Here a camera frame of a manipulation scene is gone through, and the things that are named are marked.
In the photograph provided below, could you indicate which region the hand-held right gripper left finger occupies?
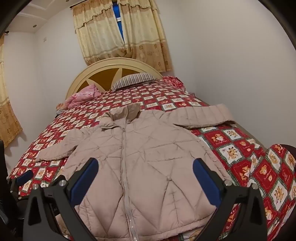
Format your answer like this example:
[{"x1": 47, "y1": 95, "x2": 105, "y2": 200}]
[{"x1": 23, "y1": 158, "x2": 100, "y2": 241}]

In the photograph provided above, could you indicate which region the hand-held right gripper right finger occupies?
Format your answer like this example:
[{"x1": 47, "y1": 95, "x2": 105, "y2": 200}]
[{"x1": 193, "y1": 158, "x2": 268, "y2": 241}]

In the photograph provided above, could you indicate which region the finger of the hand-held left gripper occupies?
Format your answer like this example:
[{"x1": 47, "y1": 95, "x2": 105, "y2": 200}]
[{"x1": 8, "y1": 171, "x2": 34, "y2": 202}]

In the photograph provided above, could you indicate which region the beige quilted puffer jacket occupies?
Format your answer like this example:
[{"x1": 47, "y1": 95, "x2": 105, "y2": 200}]
[{"x1": 36, "y1": 103, "x2": 236, "y2": 241}]

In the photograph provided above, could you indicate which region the red bear print bedspread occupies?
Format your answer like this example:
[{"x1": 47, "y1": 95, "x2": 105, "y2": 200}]
[{"x1": 7, "y1": 79, "x2": 296, "y2": 241}]

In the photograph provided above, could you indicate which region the beige patterned window curtain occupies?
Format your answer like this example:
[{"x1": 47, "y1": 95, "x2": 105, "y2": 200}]
[
  {"x1": 0, "y1": 35, "x2": 23, "y2": 149},
  {"x1": 70, "y1": 0, "x2": 173, "y2": 72}
]

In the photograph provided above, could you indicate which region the pink floral quilt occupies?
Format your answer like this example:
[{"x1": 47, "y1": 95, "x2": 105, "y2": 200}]
[{"x1": 55, "y1": 84, "x2": 102, "y2": 112}]

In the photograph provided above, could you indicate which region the cream wooden bed headboard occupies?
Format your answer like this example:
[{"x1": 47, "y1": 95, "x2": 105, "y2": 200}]
[{"x1": 65, "y1": 57, "x2": 163, "y2": 100}]

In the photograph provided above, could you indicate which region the red patterned cloth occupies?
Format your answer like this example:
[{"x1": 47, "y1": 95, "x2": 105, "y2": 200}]
[{"x1": 162, "y1": 76, "x2": 189, "y2": 92}]

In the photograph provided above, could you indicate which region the striped pillow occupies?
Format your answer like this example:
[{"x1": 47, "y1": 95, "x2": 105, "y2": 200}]
[{"x1": 111, "y1": 73, "x2": 160, "y2": 91}]

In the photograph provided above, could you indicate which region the window pane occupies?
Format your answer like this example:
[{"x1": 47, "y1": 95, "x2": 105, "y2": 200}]
[{"x1": 112, "y1": 1, "x2": 123, "y2": 40}]

